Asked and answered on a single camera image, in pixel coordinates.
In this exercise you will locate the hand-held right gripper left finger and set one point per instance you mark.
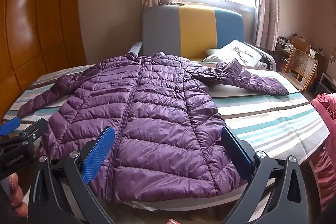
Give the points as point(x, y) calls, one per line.
point(99, 153)

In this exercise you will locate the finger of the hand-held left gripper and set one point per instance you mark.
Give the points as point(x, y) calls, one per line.
point(32, 132)
point(10, 126)

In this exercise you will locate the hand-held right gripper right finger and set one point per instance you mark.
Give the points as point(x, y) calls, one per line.
point(236, 151)

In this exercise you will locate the purple down jacket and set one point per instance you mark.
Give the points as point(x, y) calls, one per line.
point(157, 113)

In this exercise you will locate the person's left hand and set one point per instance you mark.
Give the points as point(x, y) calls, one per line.
point(17, 195)

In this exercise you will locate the person's right hand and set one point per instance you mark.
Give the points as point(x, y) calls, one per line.
point(174, 221)

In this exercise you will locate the bed with striped sheet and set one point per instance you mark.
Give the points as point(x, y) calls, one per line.
point(275, 121)

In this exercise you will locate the pink ruffled cloth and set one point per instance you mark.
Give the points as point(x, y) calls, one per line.
point(326, 134)

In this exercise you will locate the wooden wardrobe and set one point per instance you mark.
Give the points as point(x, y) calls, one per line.
point(31, 29)

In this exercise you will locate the white printed pillow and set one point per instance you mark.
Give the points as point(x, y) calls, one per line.
point(239, 52)

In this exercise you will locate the wicker chair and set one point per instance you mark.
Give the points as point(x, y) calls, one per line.
point(302, 66)

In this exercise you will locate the cluttered wooden desk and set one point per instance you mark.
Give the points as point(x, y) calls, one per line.
point(286, 47)

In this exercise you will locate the grey yellow blue sofa chair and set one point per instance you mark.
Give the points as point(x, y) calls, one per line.
point(168, 29)

